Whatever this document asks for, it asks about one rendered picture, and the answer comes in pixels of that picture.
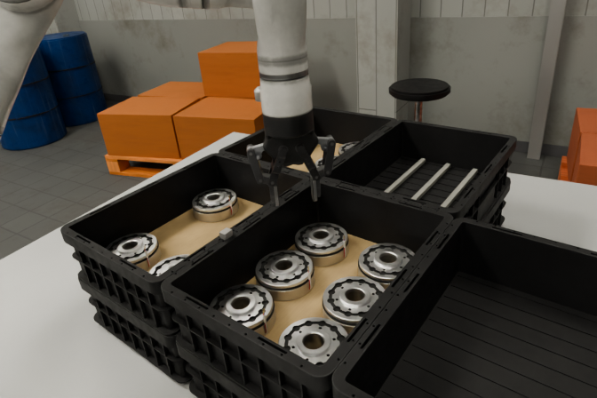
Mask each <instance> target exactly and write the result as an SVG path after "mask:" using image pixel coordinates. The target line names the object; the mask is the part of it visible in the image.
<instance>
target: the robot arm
mask: <svg viewBox="0 0 597 398"><path fill-rule="evenodd" d="M139 1H142V2H145V3H149V4H156V5H161V6H166V7H174V8H189V9H203V8H204V9H206V10H213V9H221V8H225V7H238V8H250V9H253V10H254V16H255V21H256V28H257V33H258V42H257V54H258V64H259V77H260V86H258V87H257V88H256V89H255V90H254V95H255V100H256V101H257V102H261V107H262V115H263V123H264V131H265V138H264V140H263V143H261V144H258V145H255V146H253V145H252V144H249V145H248V146H247V156H248V158H249V161H250V164H251V168H252V170H253V173H254V176H255V179H256V181H257V183H258V184H267V185H268V186H269V191H270V198H271V202H272V203H275V206H280V200H279V192H278V185H277V180H278V177H279V174H280V173H281V170H282V167H286V166H290V165H293V164H296V165H301V164H303V163H304V164H305V166H306V167H307V169H308V170H309V172H310V174H311V176H310V183H311V195H312V199H313V202H315V201H317V197H320V196H321V183H320V180H321V178H322V177H323V176H329V175H331V171H332V165H333V159H334V154H335V147H336V142H335V140H334V139H333V137H332V136H331V135H327V136H326V137H317V135H316V134H315V132H314V112H313V100H312V86H311V84H310V79H309V74H308V60H307V49H306V0H139ZM62 2H63V0H0V139H1V138H2V136H1V135H3V132H4V128H5V126H6V123H7V120H8V117H9V115H10V113H11V111H12V107H13V104H14V102H15V100H16V98H17V96H18V93H19V91H20V87H21V85H22V83H23V80H24V77H25V75H26V73H27V70H28V66H29V64H30V62H31V60H32V59H33V56H34V55H35V53H36V50H37V48H38V46H39V44H40V43H41V42H42V40H43V38H44V35H45V34H46V32H47V30H48V28H49V26H50V25H51V24H52V21H53V20H54V18H55V16H56V14H57V12H58V11H59V9H60V7H61V4H62ZM318 144H319V145H321V149H322V151H323V156H322V166H319V167H317V168H316V166H315V164H314V161H313V159H312V157H311V154H312V153H313V151H314V149H315V148H316V146H317V145H318ZM263 151H266V152H267V153H268V154H269V155H270V156H271V157H272V158H273V159H272V162H271V167H270V170H269V173H264V172H263V171H262V168H261V165H260V162H259V159H260V158H261V157H262V152H263Z"/></svg>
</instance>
